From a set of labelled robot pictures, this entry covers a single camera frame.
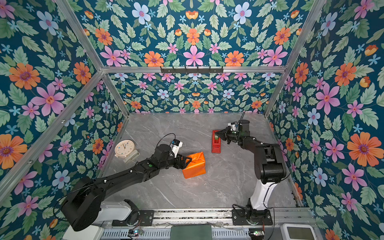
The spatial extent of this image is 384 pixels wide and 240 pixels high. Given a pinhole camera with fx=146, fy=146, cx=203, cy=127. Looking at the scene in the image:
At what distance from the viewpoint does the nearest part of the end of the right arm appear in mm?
794

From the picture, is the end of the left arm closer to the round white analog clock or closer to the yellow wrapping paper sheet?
the yellow wrapping paper sheet

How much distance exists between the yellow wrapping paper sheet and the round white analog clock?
36 cm

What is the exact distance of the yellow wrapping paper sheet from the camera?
80 cm

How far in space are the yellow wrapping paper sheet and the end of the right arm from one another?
0.18 m

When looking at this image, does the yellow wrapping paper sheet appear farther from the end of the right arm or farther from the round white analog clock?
the round white analog clock

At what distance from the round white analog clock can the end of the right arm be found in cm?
56

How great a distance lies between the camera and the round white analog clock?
0.95m

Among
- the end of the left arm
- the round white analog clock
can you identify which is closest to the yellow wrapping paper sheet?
the end of the left arm
